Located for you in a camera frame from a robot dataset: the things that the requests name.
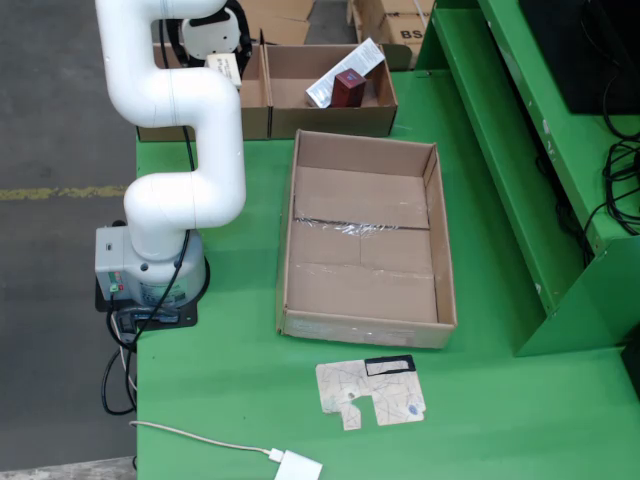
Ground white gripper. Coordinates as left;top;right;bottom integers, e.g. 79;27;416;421
172;0;252;69

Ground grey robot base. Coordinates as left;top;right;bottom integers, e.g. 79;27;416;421
94;225;211;307

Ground two-compartment cardboard box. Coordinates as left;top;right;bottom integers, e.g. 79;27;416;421
134;42;414;143

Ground dark red product box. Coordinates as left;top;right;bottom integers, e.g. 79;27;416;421
332;69;368;109

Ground printed cardboard shipping box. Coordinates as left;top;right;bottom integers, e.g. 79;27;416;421
352;0;389;45
379;12;436;56

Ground large open cardboard tray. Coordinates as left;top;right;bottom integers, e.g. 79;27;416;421
275;128;459;350

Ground patterned cardboard cutout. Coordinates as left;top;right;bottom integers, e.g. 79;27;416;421
314;354;429;432

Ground long white product carton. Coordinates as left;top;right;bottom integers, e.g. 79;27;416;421
305;37;387;109

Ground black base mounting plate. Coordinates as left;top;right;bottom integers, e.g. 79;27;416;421
94;277;199;332

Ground black monitor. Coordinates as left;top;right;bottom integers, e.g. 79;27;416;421
517;0;640;115

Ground green metal shelf riser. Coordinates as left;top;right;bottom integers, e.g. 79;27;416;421
414;0;640;359

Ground white power adapter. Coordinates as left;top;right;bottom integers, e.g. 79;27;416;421
273;449;324;480

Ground black base power cables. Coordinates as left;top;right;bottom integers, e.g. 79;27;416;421
101;299;142;416

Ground white adapter cable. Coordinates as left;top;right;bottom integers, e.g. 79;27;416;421
128;420;286;459

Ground black monitor cables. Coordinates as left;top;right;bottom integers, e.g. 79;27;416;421
582;74;640;261

